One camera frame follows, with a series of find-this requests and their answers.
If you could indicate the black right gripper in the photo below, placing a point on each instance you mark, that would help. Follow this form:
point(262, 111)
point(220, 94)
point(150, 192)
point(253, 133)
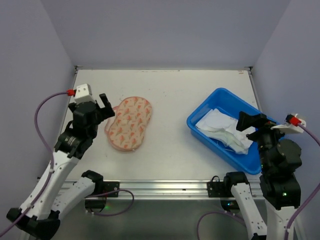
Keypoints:
point(258, 128)

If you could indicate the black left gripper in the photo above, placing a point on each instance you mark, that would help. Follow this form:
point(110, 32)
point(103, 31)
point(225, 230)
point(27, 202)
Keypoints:
point(102, 111)

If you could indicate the white mint bra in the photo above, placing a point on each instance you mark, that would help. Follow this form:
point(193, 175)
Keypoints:
point(229, 141)

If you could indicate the floral mesh laundry bag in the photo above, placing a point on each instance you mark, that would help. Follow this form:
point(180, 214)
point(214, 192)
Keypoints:
point(127, 131)

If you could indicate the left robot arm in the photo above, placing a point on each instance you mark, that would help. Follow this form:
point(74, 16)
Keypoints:
point(36, 217)

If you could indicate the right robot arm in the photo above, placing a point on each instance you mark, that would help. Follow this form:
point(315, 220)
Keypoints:
point(279, 158)

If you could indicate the blue plastic bin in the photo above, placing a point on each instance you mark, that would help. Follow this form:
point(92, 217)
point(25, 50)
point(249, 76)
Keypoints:
point(229, 104)

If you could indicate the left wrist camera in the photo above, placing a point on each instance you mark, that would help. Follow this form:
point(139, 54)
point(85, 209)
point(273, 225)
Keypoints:
point(81, 94)

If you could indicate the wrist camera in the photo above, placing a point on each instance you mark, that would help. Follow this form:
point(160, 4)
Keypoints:
point(81, 94)
point(291, 125)

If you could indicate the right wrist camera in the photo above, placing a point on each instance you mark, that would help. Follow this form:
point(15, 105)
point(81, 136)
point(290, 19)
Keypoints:
point(291, 125)

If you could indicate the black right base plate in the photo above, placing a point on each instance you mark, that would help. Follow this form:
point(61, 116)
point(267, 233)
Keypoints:
point(216, 188)

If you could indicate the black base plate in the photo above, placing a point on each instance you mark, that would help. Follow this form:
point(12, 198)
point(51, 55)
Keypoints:
point(109, 186)
point(216, 188)

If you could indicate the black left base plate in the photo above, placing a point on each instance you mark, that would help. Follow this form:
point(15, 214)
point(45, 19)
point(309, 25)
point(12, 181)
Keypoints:
point(109, 186)

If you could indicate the aluminium front rail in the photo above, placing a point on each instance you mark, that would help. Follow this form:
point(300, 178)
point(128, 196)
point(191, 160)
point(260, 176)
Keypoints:
point(164, 189)

